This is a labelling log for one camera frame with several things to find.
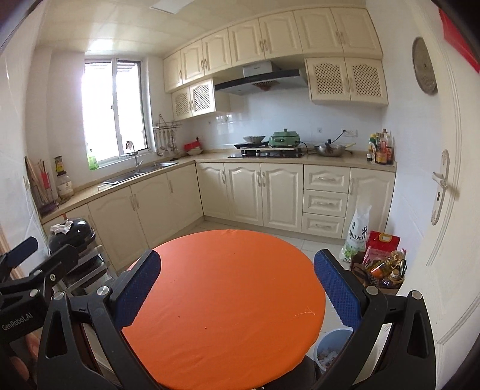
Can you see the dark wok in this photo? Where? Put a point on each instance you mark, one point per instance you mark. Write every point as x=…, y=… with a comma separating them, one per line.
x=253, y=139

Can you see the dark oil bottle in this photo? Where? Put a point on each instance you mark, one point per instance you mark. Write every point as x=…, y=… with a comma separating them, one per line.
x=392, y=279

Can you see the white rice bag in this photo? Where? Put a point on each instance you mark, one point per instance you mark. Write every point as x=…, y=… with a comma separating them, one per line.
x=356, y=232

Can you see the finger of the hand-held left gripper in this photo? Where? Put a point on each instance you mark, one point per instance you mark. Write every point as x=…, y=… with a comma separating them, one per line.
x=56, y=258
x=22, y=249

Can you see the glass jar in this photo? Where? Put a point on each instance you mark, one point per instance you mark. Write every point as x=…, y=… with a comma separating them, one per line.
x=64, y=185

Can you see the steel faucet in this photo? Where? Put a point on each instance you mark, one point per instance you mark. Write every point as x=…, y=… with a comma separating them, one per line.
x=135, y=155

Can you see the steel kitchen sink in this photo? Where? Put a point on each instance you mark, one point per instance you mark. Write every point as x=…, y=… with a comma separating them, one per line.
x=146, y=170

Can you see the metal storage rack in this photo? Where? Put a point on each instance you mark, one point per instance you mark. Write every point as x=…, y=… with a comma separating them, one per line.
x=88, y=270

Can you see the range hood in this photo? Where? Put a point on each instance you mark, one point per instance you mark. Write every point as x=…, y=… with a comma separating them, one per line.
x=262, y=80

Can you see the cream upper wall cabinets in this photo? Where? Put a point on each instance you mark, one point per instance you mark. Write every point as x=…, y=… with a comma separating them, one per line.
x=281, y=33

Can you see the green dish soap bottle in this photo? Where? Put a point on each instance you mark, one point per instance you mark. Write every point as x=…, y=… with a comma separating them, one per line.
x=92, y=159

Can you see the wide lattice wall cabinet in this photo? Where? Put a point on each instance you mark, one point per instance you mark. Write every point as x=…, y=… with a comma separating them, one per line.
x=345, y=80

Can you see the person's left hand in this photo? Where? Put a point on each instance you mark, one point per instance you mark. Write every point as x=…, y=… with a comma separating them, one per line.
x=22, y=367

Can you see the steel wok with lid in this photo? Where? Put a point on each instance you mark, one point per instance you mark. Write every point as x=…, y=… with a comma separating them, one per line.
x=332, y=150

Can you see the large yellow oil bottle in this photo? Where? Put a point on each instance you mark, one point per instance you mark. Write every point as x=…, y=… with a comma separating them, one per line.
x=382, y=264

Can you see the narrow lattice wall cabinet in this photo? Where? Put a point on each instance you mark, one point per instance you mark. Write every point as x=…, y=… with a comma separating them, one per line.
x=193, y=99

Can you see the crumpled white wrappers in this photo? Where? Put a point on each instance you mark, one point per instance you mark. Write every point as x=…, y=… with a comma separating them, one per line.
x=330, y=356

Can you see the red paper banner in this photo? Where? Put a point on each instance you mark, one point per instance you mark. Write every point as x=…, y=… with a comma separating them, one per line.
x=459, y=41

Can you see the orange round table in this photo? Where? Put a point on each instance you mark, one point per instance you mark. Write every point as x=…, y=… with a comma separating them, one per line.
x=225, y=300

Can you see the brown cardboard box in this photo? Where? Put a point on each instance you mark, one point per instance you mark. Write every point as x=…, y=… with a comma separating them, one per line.
x=358, y=262

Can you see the wooden cutting board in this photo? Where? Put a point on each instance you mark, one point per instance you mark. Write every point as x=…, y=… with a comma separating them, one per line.
x=30, y=176

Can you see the blue plastic bin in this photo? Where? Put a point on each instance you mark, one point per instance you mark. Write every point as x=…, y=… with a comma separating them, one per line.
x=330, y=339

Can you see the green electric pot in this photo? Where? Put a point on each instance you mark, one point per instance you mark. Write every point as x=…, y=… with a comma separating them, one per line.
x=285, y=138

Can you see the bundle of chopsticks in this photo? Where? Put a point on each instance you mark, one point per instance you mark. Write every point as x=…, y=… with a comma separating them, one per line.
x=45, y=187

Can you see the cream cabinet drawer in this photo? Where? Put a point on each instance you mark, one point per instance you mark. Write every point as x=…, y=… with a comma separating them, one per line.
x=323, y=225
x=325, y=202
x=326, y=179

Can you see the white door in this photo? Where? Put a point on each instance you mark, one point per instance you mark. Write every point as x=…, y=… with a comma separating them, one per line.
x=420, y=225

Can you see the black round appliance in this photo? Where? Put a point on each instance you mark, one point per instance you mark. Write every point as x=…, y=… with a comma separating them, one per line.
x=71, y=236

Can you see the ceiling light panel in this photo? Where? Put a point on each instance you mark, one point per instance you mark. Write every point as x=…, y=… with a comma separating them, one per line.
x=176, y=4

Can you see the bottle with yellow label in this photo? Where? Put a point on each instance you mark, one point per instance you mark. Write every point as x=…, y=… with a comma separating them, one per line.
x=59, y=163

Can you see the red rice bag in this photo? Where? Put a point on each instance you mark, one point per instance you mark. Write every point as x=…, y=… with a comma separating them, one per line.
x=382, y=243

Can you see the round woven tray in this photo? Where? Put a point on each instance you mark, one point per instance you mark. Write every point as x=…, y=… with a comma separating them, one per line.
x=423, y=69

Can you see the cream kitchen base cabinet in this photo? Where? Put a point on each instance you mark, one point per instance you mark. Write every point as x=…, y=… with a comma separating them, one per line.
x=247, y=191

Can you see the red container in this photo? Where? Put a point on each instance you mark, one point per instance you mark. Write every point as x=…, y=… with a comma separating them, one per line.
x=193, y=144

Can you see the group of condiment bottles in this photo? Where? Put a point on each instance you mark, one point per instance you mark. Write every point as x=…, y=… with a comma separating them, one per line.
x=380, y=148

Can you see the window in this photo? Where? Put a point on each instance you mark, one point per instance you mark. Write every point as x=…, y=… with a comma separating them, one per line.
x=112, y=108

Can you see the black gas stove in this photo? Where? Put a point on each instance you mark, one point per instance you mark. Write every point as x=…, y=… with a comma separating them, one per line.
x=266, y=153

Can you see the white wall socket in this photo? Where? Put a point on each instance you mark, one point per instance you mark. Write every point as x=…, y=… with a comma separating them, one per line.
x=350, y=132

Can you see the stack of white bowls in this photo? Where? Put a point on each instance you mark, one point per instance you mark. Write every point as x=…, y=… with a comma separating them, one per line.
x=195, y=151

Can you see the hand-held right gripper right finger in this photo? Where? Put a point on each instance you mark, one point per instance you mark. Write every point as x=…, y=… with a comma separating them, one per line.
x=337, y=288

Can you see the hanging kitchen utensil rack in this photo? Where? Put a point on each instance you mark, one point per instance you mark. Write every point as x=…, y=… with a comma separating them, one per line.
x=167, y=137

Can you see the white crumpled cloth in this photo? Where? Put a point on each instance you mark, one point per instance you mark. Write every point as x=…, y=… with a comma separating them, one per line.
x=62, y=227

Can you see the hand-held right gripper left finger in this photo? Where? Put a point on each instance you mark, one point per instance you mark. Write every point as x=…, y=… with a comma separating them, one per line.
x=137, y=288

